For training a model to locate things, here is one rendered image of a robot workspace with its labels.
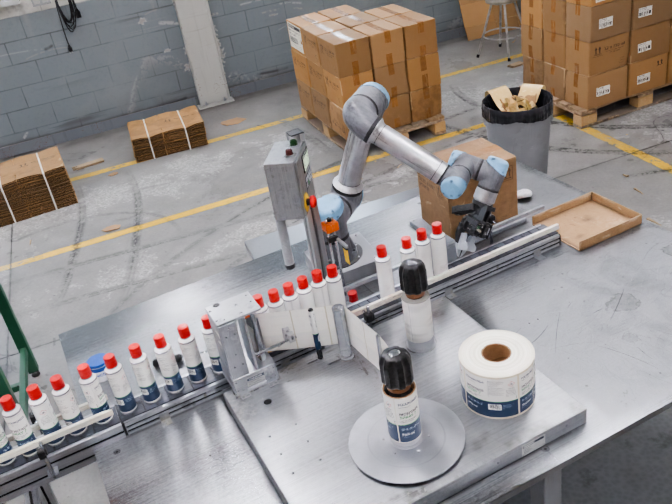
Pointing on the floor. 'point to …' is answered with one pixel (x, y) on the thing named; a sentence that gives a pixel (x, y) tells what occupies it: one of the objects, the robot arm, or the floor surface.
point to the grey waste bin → (523, 141)
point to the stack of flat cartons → (34, 186)
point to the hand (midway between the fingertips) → (458, 252)
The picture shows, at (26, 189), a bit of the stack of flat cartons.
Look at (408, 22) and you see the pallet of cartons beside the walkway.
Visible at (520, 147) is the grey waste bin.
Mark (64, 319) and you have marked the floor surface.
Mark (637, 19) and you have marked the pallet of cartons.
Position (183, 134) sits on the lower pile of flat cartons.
